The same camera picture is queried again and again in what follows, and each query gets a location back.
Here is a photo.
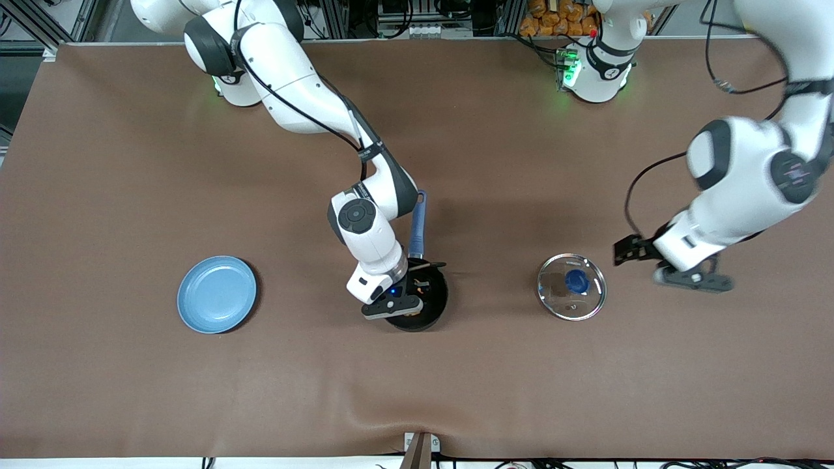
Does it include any pile of orange items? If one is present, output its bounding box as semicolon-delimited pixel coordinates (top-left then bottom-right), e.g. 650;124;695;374
519;0;601;38

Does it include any blue round plate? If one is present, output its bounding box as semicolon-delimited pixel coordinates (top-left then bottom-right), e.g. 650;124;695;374
177;255;258;335

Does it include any black pot blue handle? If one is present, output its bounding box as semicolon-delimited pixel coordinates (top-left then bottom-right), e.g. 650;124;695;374
383;190;451;334

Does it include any glass lid blue knob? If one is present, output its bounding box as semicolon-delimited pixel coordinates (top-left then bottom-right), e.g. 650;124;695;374
537;253;609;322

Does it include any metal table edge bracket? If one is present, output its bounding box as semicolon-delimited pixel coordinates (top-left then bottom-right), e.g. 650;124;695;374
403;432;441;469

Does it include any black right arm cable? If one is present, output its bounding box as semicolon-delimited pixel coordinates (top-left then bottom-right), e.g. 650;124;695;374
231;0;369;186

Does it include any white power strip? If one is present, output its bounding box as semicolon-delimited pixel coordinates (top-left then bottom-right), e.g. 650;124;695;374
377;22;474;40

